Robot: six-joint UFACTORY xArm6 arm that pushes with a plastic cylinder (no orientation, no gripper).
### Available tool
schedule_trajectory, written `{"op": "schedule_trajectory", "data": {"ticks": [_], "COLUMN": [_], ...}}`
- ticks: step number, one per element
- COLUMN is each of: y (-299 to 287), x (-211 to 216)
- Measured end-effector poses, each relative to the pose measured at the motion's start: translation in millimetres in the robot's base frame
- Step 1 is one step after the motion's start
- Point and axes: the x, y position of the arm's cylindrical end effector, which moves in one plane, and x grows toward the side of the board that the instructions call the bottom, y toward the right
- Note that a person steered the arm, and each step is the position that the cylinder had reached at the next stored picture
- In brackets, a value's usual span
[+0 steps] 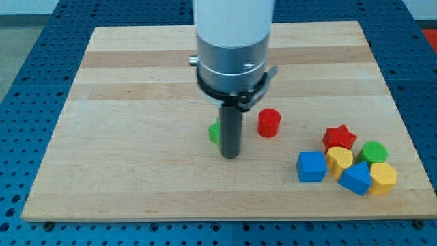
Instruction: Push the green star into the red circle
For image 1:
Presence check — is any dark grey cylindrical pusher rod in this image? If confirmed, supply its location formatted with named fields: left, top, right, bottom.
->
left=219, top=107, right=242, bottom=159

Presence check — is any green star block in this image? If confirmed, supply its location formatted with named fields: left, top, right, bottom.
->
left=208, top=118, right=221, bottom=149

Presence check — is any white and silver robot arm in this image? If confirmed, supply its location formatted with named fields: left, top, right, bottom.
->
left=189, top=0, right=277, bottom=159

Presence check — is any red star block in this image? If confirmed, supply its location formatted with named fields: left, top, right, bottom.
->
left=322, top=124, right=358, bottom=152

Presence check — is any red cylinder block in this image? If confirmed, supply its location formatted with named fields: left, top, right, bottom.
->
left=257, top=108, right=281, bottom=138

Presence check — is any blue cube block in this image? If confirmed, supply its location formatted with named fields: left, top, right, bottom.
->
left=296, top=151, right=327, bottom=182

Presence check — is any light wooden board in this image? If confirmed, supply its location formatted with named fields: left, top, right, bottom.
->
left=22, top=21, right=436, bottom=222

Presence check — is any yellow heart block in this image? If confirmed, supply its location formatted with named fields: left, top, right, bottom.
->
left=325, top=147, right=354, bottom=180

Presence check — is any blue triangle block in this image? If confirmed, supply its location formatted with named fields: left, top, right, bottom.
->
left=338, top=161, right=371, bottom=196

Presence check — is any green cylinder block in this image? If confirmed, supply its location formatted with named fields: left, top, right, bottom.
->
left=355, top=141, right=389, bottom=166

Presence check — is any yellow pentagon block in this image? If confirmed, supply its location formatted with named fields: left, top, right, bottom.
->
left=368, top=163, right=397, bottom=195

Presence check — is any black clamp ring with lever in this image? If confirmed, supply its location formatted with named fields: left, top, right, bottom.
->
left=195, top=65, right=279, bottom=113

